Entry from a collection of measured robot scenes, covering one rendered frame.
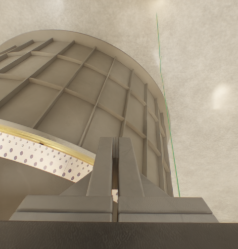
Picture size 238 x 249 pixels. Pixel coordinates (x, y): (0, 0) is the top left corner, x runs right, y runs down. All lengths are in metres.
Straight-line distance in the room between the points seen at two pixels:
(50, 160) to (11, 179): 0.14
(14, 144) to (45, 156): 0.12
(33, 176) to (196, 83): 1.56
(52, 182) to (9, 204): 0.15
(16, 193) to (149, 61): 1.41
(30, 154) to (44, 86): 0.45
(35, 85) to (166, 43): 1.10
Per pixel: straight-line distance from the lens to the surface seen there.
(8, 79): 1.15
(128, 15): 1.60
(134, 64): 1.67
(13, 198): 0.74
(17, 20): 1.93
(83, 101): 0.99
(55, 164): 0.71
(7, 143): 0.75
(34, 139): 0.71
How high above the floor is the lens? 1.58
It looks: 50 degrees down
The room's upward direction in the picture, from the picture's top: 169 degrees counter-clockwise
